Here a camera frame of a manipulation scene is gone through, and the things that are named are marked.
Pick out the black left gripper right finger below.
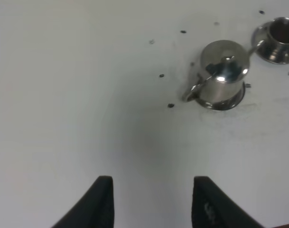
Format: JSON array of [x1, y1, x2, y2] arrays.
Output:
[[191, 176, 262, 228]]

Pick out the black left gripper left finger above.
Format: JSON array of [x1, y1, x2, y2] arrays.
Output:
[[53, 176, 115, 228]]

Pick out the stainless steel teapot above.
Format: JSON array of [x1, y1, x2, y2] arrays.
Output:
[[183, 39, 265, 105]]

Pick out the left steel cup saucer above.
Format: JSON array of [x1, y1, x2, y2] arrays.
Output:
[[251, 21, 289, 65]]

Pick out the left steel teacup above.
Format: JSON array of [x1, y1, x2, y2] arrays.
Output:
[[269, 17, 289, 44]]

